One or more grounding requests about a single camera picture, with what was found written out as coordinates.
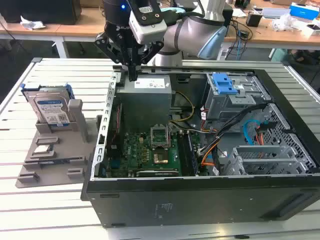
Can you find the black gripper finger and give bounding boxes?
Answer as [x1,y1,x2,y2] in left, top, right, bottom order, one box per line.
[132,41,165,81]
[93,31,134,81]

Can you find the hard disk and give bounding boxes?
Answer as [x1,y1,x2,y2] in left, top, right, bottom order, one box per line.
[19,83,76,130]

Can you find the metal disk bay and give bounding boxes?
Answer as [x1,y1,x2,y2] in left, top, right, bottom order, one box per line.
[221,144,303,176]

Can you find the wooden desk white legs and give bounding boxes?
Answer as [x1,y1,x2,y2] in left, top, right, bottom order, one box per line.
[0,6,68,60]
[56,6,320,60]

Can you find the grey power supply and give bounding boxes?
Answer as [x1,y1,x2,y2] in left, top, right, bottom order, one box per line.
[116,73,173,126]

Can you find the white power strip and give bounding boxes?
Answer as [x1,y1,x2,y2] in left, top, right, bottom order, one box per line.
[217,47,230,61]

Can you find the metal socket cover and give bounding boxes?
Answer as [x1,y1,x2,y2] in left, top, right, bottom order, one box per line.
[149,123,171,150]

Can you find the large black box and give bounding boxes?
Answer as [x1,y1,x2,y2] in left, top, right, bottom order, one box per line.
[0,0,82,26]

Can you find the crumpled white paper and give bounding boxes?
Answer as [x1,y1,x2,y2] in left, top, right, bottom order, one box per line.
[19,15,47,31]

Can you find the blue plastic latch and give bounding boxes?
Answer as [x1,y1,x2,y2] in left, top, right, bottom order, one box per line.
[211,72,239,96]

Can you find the grey drive cage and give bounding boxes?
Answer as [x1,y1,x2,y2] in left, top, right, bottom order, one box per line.
[203,72,272,121]

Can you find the green motherboard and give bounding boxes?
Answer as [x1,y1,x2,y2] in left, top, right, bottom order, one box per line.
[106,129,201,177]

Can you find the black RAM slot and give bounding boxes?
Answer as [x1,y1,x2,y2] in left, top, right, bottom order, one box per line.
[177,131,191,176]

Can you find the black pen holder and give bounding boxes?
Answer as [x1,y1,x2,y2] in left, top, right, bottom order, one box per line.
[246,12,263,28]

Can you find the installed RAM stick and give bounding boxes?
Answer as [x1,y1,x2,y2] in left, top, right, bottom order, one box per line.
[187,132,201,176]

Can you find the black graphics card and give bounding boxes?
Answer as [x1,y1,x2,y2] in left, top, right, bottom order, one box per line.
[128,167,181,178]

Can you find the silver CPU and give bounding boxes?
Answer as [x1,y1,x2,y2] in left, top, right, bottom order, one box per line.
[33,144,52,154]

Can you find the pale green cabinet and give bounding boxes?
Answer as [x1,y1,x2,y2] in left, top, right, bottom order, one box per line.
[269,48,288,63]

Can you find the grey flat box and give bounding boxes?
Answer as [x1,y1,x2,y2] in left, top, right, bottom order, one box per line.
[261,7,292,20]

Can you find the crumpled clear plastic bag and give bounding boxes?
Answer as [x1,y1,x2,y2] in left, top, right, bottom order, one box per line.
[271,13,303,32]

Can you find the grey parts rack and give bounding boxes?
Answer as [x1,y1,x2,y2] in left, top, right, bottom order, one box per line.
[14,98,104,189]

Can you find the black PC case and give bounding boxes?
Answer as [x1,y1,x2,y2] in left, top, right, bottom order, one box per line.
[79,64,320,229]

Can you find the blue cardboard box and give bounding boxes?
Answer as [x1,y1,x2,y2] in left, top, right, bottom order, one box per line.
[289,2,320,22]

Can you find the small white box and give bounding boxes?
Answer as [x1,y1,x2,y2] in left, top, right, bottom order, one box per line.
[301,23,320,37]

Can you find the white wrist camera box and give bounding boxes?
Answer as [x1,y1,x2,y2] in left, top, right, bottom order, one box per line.
[128,6,168,45]

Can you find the yellow wire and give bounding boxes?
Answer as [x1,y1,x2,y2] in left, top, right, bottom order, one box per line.
[169,91,196,124]

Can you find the red twisted wire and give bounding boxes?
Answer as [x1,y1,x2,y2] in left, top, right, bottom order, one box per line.
[111,103,123,148]

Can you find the locking lever wire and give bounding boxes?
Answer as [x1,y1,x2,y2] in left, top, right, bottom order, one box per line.
[167,124,174,149]

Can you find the black cable bundle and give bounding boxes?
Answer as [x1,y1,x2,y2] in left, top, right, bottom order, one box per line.
[197,103,267,161]

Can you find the orange data wire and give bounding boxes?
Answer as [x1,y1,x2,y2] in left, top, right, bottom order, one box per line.
[200,147,216,168]

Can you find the blue wire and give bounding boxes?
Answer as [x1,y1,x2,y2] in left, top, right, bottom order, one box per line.
[242,119,262,146]

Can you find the orange power wire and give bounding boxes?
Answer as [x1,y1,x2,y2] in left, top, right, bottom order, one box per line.
[254,126,265,146]

